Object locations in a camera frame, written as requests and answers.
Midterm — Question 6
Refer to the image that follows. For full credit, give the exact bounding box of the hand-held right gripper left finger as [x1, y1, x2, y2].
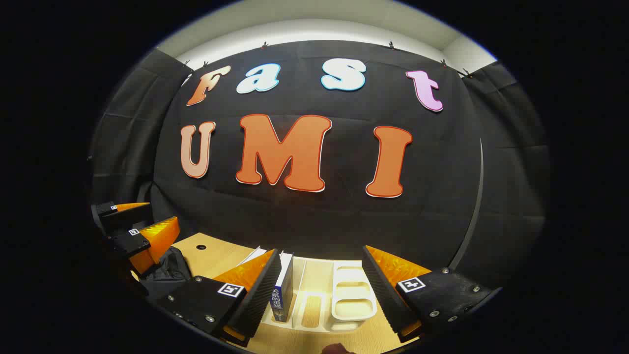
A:
[157, 248, 283, 347]

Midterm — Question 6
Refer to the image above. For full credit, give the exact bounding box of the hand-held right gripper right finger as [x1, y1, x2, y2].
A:
[362, 245, 502, 344]

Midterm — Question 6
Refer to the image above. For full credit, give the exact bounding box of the blue book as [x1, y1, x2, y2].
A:
[269, 251, 294, 324]

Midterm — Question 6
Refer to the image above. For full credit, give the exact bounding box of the black schoolbag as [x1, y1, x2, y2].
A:
[140, 246, 193, 296]

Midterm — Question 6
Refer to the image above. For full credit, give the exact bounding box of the cream plastic bookshelf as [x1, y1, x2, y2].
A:
[260, 253, 379, 335]

